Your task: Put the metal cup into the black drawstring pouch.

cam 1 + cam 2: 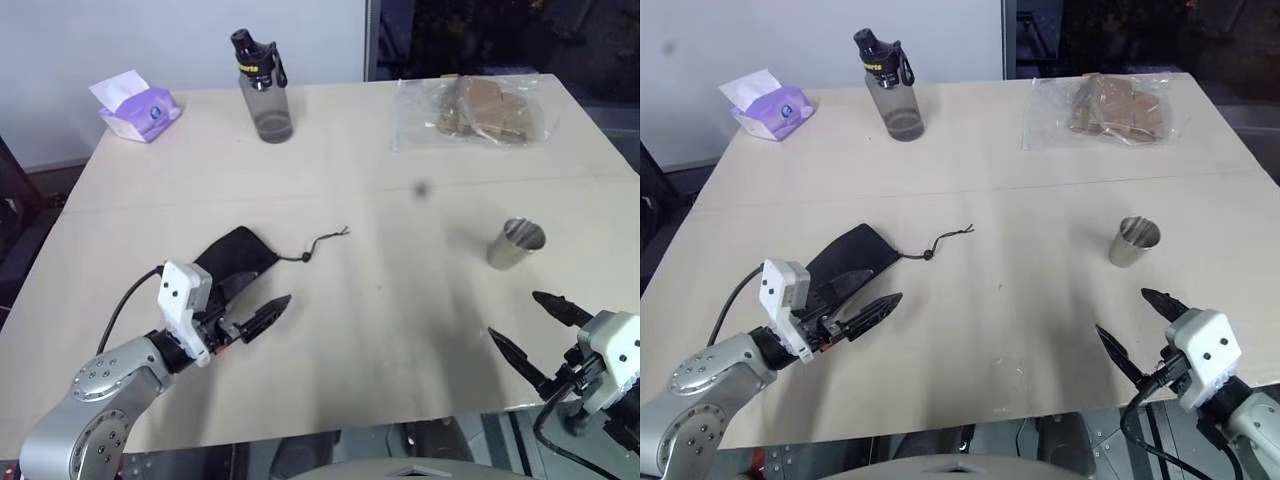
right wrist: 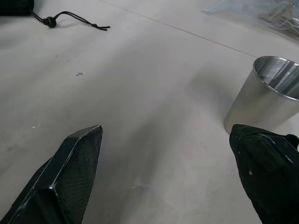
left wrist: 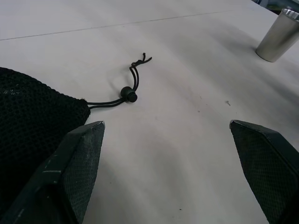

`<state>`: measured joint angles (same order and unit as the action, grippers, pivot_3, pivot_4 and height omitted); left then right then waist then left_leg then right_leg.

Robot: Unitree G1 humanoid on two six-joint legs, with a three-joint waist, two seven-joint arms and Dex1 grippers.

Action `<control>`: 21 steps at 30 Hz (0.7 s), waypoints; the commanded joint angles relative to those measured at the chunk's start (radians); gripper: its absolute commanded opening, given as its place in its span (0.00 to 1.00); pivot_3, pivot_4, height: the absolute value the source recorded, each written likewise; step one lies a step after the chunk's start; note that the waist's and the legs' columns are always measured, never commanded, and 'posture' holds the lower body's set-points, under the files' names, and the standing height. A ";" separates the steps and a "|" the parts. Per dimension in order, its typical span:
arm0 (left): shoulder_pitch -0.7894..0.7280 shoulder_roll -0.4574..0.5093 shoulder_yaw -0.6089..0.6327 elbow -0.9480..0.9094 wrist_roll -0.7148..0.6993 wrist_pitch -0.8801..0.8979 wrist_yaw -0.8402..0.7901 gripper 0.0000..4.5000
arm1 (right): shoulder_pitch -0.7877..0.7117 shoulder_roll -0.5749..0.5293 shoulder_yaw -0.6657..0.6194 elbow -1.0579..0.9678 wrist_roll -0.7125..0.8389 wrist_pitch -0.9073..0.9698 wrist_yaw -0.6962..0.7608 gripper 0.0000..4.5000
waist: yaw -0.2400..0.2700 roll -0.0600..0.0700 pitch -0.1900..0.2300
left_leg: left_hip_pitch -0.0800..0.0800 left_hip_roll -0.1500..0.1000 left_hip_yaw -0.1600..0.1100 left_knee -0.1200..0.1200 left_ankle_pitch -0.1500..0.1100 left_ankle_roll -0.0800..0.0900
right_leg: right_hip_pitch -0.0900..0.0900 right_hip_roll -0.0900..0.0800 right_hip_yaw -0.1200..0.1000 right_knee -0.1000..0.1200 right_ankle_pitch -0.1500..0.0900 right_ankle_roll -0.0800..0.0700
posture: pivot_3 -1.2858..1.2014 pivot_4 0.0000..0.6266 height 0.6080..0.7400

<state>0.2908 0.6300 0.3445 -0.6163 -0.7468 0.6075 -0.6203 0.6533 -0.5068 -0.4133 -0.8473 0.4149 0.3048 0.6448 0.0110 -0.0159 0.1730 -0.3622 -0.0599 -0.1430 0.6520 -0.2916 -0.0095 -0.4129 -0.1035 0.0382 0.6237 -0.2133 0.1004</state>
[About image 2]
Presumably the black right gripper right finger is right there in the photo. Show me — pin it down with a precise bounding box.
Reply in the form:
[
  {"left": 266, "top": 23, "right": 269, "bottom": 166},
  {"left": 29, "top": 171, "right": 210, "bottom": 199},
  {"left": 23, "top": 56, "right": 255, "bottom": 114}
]
[{"left": 228, "top": 124, "right": 299, "bottom": 224}]

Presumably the stainless steel cup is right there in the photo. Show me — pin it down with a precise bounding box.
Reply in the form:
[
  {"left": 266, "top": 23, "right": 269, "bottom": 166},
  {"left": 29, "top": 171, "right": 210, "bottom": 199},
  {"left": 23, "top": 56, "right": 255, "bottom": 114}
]
[{"left": 223, "top": 56, "right": 299, "bottom": 134}]

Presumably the clear plastic bag with items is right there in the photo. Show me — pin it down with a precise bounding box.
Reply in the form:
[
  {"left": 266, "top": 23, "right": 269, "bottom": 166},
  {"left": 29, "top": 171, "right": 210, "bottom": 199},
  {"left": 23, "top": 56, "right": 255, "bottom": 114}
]
[{"left": 202, "top": 0, "right": 299, "bottom": 38}]

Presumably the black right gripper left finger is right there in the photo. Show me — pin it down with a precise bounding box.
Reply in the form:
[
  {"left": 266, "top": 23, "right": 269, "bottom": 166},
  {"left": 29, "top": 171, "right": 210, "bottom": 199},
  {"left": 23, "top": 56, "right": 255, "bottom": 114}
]
[{"left": 0, "top": 125, "right": 103, "bottom": 224}]

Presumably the black drawstring cord with toggle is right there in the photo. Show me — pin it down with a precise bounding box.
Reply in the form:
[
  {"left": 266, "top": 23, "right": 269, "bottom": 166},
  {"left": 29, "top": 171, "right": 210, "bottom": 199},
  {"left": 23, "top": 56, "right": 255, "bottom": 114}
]
[{"left": 31, "top": 11, "right": 111, "bottom": 32}]

